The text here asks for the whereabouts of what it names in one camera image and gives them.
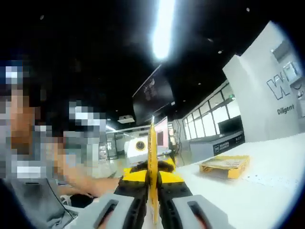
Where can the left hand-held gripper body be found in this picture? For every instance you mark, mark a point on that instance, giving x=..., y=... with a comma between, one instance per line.
x=133, y=152

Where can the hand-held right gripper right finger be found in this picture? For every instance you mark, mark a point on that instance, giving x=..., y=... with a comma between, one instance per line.
x=178, y=210

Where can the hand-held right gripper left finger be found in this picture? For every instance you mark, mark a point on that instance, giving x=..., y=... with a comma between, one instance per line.
x=124, y=214

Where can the yellow coffee pouch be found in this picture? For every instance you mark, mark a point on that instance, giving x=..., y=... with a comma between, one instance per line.
x=152, y=155

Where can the ceiling projector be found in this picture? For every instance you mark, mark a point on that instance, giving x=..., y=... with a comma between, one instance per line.
x=126, y=119

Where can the dark ceiling screen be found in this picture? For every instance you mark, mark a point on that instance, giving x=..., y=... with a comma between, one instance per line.
x=155, y=100

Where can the black counter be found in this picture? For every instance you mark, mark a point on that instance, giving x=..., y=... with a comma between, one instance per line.
x=221, y=148

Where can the yellow pallet-shaped tray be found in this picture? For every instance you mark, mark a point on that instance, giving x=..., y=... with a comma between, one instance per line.
x=226, y=164

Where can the black monitor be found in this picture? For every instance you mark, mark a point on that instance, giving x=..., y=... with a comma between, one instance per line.
x=231, y=126

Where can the person in grey shirt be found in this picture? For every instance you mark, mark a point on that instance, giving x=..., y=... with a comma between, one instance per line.
x=28, y=202

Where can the grey metal shelf rack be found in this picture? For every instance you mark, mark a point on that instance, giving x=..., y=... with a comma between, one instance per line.
x=277, y=51

